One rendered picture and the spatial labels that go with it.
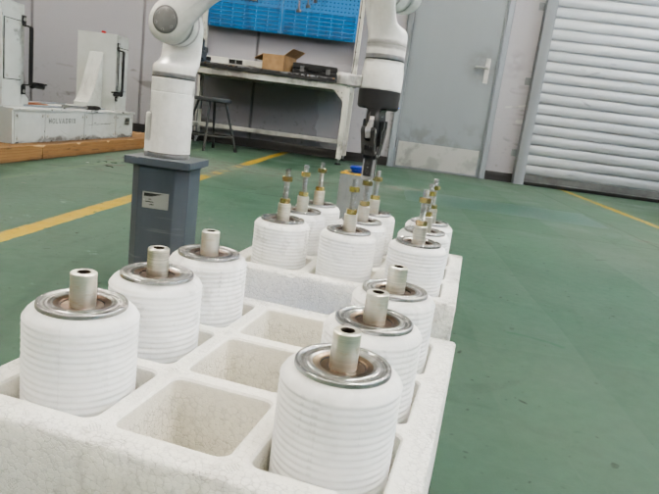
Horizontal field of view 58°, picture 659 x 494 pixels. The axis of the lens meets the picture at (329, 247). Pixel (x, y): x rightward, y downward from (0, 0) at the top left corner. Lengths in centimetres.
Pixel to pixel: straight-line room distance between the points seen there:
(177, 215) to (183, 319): 73
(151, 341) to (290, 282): 39
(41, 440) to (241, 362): 25
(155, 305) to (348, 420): 26
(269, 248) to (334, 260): 11
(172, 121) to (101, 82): 343
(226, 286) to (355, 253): 31
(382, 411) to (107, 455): 21
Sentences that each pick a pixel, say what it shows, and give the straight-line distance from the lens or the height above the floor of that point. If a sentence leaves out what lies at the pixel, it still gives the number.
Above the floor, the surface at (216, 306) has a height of 20.
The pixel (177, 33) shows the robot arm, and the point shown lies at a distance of 134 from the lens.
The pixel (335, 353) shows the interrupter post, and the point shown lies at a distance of 46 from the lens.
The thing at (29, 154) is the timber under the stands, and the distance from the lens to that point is 356.
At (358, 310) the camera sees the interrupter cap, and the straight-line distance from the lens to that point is 59.
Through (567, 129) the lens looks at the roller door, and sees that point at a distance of 641.
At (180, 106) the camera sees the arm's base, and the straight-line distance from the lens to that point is 135.
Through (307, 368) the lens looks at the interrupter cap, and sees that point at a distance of 45.
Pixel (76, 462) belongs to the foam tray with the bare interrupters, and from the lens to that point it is 52.
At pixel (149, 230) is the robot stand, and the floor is 14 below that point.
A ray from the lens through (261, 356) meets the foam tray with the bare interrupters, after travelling 68.
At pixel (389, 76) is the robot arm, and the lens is 107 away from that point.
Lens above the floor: 44
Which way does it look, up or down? 12 degrees down
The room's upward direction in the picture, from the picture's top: 7 degrees clockwise
